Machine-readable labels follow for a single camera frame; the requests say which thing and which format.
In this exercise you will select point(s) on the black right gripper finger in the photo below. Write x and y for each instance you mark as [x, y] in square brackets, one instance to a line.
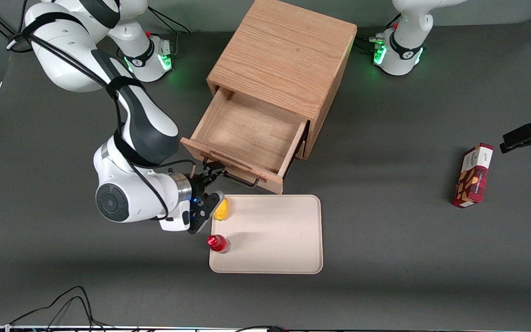
[215, 168]
[207, 180]

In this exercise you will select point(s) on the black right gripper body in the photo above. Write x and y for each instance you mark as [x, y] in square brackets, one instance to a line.
[199, 185]

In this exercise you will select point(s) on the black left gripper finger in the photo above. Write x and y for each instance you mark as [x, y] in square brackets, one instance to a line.
[521, 132]
[521, 143]

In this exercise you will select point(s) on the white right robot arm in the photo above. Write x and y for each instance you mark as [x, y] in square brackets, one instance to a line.
[141, 120]

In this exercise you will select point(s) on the oak wooden drawer cabinet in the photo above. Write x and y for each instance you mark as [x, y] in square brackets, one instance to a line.
[288, 50]

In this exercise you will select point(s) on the yellow squeeze bottle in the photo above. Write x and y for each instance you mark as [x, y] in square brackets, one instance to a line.
[223, 211]

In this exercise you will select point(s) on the red ketchup bottle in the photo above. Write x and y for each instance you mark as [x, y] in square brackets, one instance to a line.
[217, 243]

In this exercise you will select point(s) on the red plaid snack box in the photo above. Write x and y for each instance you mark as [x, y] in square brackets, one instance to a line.
[473, 177]

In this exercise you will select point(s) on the beige plastic tray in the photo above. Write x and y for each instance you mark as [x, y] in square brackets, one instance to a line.
[274, 235]

